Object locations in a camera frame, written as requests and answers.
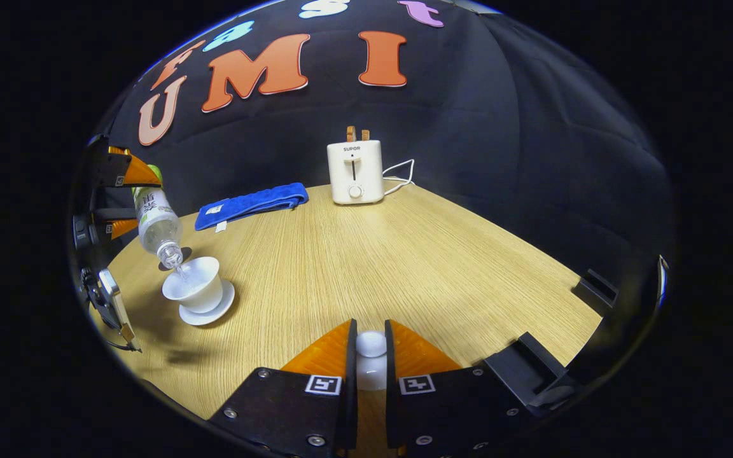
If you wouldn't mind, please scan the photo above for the white toaster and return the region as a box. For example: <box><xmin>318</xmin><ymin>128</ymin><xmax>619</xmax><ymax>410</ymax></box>
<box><xmin>326</xmin><ymin>139</ymin><xmax>384</xmax><ymax>205</ymax></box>

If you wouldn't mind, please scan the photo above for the dark round coaster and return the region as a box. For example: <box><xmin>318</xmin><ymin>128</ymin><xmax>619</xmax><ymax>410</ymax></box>
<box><xmin>158</xmin><ymin>246</ymin><xmax>193</xmax><ymax>272</ymax></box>

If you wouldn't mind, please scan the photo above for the black backdrop cloth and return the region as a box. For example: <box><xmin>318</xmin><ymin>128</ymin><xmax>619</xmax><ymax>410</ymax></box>
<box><xmin>87</xmin><ymin>0</ymin><xmax>673</xmax><ymax>357</ymax></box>

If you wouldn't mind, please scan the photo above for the white power cable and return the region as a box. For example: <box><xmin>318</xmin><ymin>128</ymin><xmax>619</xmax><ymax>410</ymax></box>
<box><xmin>382</xmin><ymin>159</ymin><xmax>415</xmax><ymax>196</ymax></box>

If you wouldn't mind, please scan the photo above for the white saucer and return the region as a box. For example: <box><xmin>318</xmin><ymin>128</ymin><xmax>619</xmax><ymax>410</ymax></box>
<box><xmin>179</xmin><ymin>280</ymin><xmax>236</xmax><ymax>326</ymax></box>

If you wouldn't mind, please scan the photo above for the blue folded towel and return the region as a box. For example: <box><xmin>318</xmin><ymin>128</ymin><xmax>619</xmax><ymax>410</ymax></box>
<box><xmin>195</xmin><ymin>183</ymin><xmax>309</xmax><ymax>232</ymax></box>

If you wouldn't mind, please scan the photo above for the white teacup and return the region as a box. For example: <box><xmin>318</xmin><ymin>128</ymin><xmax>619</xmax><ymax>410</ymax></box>
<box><xmin>162</xmin><ymin>256</ymin><xmax>224</xmax><ymax>314</ymax></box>

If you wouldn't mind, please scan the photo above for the black table bracket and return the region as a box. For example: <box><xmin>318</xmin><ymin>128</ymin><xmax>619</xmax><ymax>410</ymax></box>
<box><xmin>573</xmin><ymin>268</ymin><xmax>620</xmax><ymax>310</ymax></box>
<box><xmin>484</xmin><ymin>332</ymin><xmax>583</xmax><ymax>417</ymax></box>

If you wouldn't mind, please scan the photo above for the clear water bottle green label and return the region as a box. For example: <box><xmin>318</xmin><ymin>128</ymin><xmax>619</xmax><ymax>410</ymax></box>
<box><xmin>132</xmin><ymin>164</ymin><xmax>185</xmax><ymax>271</ymax></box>

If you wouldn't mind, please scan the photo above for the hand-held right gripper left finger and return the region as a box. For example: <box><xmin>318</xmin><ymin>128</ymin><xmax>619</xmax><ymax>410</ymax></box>
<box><xmin>207</xmin><ymin>318</ymin><xmax>359</xmax><ymax>458</ymax></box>

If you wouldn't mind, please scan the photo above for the white teacup lid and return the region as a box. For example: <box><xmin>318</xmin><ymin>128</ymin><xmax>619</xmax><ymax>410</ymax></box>
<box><xmin>355</xmin><ymin>331</ymin><xmax>388</xmax><ymax>391</ymax></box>

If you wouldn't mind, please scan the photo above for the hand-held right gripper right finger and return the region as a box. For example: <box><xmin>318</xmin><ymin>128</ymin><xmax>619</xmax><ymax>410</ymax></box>
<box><xmin>384</xmin><ymin>319</ymin><xmax>533</xmax><ymax>456</ymax></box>

